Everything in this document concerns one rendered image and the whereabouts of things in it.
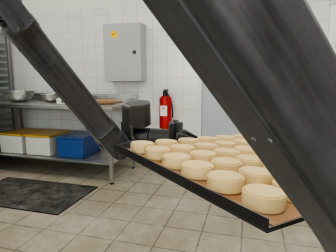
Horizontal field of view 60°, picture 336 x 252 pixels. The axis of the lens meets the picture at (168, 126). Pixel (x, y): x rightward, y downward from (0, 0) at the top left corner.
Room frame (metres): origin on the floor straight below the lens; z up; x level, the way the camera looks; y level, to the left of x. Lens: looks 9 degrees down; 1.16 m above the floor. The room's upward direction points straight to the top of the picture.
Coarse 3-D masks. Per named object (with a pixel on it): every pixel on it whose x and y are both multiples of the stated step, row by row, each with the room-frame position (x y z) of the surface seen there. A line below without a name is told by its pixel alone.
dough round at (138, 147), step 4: (136, 140) 0.60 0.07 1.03; (140, 140) 0.60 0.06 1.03; (144, 140) 0.61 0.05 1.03; (132, 144) 0.57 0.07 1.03; (136, 144) 0.57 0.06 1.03; (140, 144) 0.56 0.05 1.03; (144, 144) 0.57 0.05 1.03; (148, 144) 0.57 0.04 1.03; (152, 144) 0.58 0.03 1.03; (132, 148) 0.57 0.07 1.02; (136, 148) 0.56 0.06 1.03; (140, 148) 0.56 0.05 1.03; (144, 148) 0.56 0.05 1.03; (136, 152) 0.56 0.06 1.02; (140, 152) 0.56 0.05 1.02
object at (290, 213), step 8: (152, 160) 0.52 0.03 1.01; (200, 184) 0.39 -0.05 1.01; (240, 192) 0.36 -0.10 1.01; (232, 200) 0.34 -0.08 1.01; (240, 200) 0.34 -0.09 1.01; (288, 208) 0.32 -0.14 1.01; (272, 216) 0.29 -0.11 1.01; (280, 216) 0.30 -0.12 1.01; (288, 216) 0.30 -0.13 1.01; (296, 216) 0.30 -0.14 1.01; (272, 224) 0.28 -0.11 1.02
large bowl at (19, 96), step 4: (4, 92) 3.67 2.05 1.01; (8, 92) 3.65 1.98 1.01; (12, 92) 3.64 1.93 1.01; (16, 92) 3.65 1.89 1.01; (20, 92) 3.68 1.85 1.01; (24, 92) 3.71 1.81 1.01; (28, 92) 3.75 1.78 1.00; (32, 92) 3.83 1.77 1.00; (4, 96) 3.71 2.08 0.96; (8, 96) 3.67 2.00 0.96; (12, 96) 3.66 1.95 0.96; (16, 96) 3.67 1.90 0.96; (20, 96) 3.69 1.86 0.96; (24, 96) 3.72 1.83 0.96; (28, 96) 3.77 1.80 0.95; (32, 96) 3.88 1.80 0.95; (12, 100) 3.71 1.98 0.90; (16, 100) 3.71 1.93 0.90; (20, 100) 3.73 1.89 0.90; (24, 100) 3.78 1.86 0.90
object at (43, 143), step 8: (32, 136) 3.54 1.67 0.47; (40, 136) 3.50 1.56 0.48; (48, 136) 3.47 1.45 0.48; (32, 144) 3.55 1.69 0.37; (40, 144) 3.52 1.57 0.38; (48, 144) 3.49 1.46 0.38; (32, 152) 3.55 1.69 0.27; (40, 152) 3.52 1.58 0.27; (48, 152) 3.49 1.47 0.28; (56, 152) 3.60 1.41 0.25
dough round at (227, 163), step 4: (212, 160) 0.46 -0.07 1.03; (216, 160) 0.45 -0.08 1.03; (220, 160) 0.45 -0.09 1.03; (224, 160) 0.46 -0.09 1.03; (228, 160) 0.46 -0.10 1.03; (232, 160) 0.46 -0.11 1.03; (236, 160) 0.46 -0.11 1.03; (216, 164) 0.44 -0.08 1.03; (220, 164) 0.44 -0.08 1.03; (224, 164) 0.44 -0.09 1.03; (228, 164) 0.44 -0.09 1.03; (232, 164) 0.44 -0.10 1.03; (236, 164) 0.44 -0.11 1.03; (240, 164) 0.45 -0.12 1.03; (216, 168) 0.44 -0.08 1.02; (220, 168) 0.44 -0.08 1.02; (224, 168) 0.44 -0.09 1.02; (228, 168) 0.44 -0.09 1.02; (232, 168) 0.44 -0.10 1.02; (236, 168) 0.44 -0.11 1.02
